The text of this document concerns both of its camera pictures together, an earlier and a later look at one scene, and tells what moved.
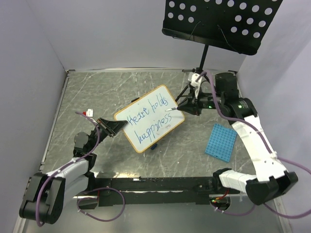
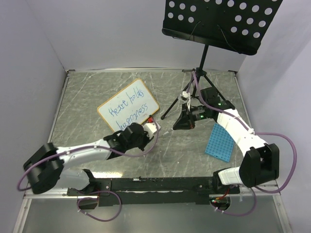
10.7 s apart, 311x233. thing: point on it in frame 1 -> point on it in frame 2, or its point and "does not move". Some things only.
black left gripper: x=112 y=127 -> x=147 y=139
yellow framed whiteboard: x=147 y=120 -> x=133 y=104
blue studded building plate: x=221 y=142 does not move
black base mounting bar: x=152 y=190 does not move
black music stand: x=238 y=25 does not move
